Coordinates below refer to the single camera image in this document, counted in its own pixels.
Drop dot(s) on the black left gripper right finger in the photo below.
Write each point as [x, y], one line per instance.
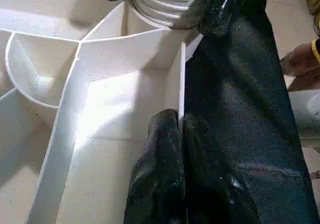
[207, 184]

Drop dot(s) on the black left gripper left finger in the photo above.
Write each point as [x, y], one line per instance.
[160, 171]

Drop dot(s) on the white plastic table top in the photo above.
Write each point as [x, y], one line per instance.
[75, 108]

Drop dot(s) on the black work surface mat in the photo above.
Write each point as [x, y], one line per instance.
[250, 108]

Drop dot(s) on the brown object with yellow band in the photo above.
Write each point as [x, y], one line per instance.
[300, 61]

